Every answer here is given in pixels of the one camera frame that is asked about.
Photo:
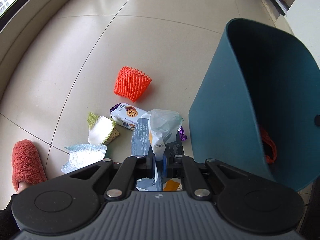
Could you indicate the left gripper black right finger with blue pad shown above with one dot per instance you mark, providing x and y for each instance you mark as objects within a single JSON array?
[{"x": 184, "y": 168}]

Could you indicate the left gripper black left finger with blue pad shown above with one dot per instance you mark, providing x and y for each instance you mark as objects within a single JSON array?
[{"x": 126, "y": 176}]

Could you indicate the red mesh bag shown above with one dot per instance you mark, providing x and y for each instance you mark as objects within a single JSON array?
[{"x": 269, "y": 147}]

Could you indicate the dark teal trash bin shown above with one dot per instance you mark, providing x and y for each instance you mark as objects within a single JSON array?
[{"x": 260, "y": 76}]

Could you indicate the light blue bubble wrap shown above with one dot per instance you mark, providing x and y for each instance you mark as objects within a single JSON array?
[{"x": 82, "y": 155}]

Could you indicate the green white foam wrapper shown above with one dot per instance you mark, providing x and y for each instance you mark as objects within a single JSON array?
[{"x": 102, "y": 130}]

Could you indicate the purple white snack wrapper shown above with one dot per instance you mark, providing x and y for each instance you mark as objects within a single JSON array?
[{"x": 126, "y": 115}]

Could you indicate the orange foam fruit net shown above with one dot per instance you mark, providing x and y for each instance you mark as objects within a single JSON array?
[{"x": 131, "y": 83}]

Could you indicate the red fluffy slipper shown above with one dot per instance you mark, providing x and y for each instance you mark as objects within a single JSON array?
[{"x": 27, "y": 169}]

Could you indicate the black trouser leg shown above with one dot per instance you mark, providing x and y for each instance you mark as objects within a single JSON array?
[{"x": 8, "y": 225}]

